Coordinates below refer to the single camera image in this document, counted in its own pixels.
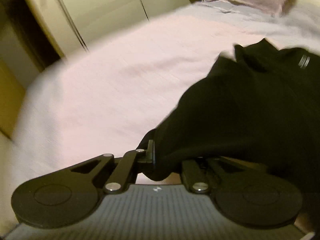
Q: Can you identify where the black zip fleece jacket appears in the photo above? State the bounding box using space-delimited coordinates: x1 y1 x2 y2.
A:
140 40 319 199

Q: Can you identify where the pink grey bedspread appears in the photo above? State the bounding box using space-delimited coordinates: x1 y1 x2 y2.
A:
1 1 319 235

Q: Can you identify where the wooden door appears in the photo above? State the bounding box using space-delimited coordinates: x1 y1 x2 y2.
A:
0 59 25 139

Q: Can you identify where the cream wardrobe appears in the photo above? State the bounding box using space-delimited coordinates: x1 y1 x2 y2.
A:
26 0 189 57

